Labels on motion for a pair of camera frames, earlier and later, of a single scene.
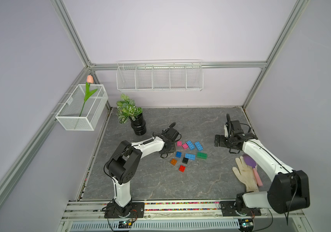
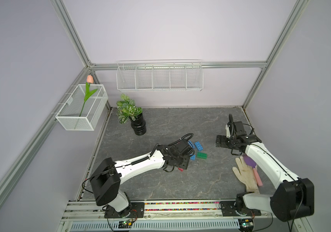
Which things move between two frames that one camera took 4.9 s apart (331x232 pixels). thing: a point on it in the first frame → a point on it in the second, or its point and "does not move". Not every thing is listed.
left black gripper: (173, 149) → (185, 163)
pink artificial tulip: (90, 80) does not move
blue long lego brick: (190, 145) does not move
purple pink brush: (251, 162) does not move
